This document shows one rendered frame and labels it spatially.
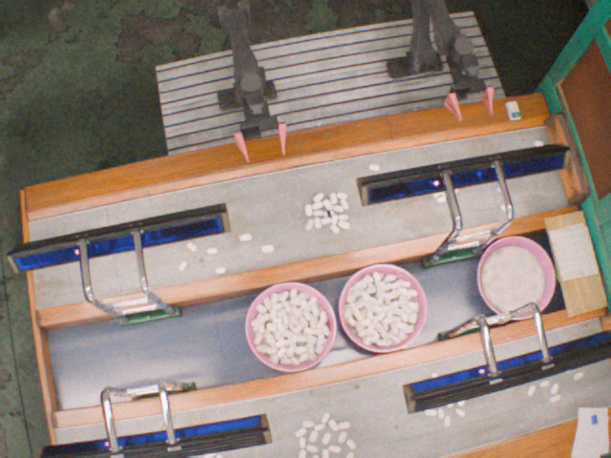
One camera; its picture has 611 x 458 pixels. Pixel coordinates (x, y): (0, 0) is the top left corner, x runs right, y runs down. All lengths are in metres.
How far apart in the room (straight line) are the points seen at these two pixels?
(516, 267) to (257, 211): 0.84
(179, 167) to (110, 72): 1.20
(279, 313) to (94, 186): 0.72
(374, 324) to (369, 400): 0.23
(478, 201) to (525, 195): 0.17
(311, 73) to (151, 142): 0.95
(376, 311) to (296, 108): 0.74
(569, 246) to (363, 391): 0.81
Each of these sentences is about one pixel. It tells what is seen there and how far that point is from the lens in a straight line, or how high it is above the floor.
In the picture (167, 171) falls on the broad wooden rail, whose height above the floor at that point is 0.76.
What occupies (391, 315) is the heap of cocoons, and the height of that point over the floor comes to 0.73.
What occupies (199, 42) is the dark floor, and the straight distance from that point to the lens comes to 3.28.
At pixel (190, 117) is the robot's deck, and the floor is 0.67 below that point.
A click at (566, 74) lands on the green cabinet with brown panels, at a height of 0.95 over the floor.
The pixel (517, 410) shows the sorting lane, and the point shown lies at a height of 0.74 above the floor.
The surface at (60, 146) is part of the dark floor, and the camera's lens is 3.20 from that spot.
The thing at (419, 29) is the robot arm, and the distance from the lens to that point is 2.27.
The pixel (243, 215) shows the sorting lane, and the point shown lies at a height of 0.74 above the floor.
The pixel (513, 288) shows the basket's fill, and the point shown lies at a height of 0.73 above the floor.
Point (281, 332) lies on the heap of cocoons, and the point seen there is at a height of 0.74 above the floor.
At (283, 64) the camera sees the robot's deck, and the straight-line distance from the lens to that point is 2.42.
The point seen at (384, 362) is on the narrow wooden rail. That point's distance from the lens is 2.05.
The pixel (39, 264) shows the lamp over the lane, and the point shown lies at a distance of 1.90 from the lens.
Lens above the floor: 2.79
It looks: 75 degrees down
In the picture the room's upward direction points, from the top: 4 degrees clockwise
